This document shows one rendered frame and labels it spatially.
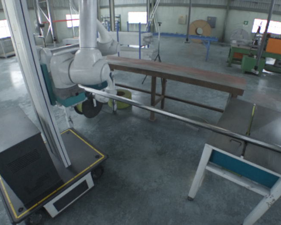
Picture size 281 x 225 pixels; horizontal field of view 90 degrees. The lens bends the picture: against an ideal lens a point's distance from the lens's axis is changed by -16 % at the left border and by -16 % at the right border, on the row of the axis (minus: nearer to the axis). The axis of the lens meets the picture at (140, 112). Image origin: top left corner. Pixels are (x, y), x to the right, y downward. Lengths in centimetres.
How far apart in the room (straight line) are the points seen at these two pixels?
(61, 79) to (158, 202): 131
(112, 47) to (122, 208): 135
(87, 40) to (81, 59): 11
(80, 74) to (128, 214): 121
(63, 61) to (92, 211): 126
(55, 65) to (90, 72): 24
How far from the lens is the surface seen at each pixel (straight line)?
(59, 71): 107
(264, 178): 130
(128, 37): 544
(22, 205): 153
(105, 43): 121
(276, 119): 176
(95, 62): 95
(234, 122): 146
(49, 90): 122
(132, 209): 162
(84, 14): 100
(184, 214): 164
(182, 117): 131
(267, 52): 661
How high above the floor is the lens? 146
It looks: 32 degrees down
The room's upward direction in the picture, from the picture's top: straight up
